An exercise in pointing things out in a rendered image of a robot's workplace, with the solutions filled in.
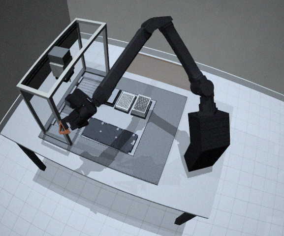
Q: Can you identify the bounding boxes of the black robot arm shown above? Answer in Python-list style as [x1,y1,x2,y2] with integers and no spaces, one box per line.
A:
[64,16,218,121]

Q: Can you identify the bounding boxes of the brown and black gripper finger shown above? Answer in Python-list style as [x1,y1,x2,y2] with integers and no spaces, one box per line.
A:
[59,121,70,134]

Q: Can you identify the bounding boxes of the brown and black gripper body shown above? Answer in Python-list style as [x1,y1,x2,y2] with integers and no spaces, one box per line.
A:
[60,111,89,131]

